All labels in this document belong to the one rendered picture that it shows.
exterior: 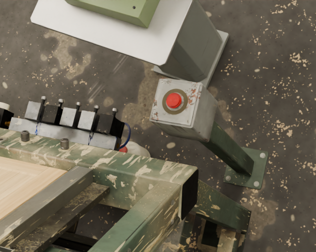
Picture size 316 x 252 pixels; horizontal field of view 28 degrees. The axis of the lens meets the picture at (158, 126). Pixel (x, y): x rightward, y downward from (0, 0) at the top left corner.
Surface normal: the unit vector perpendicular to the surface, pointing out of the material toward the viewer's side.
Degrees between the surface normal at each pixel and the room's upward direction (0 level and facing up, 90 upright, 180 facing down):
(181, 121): 0
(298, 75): 0
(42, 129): 0
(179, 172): 58
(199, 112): 90
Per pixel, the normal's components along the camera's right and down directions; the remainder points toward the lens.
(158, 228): 0.92, 0.16
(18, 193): 0.03, -0.94
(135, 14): -0.37, -0.26
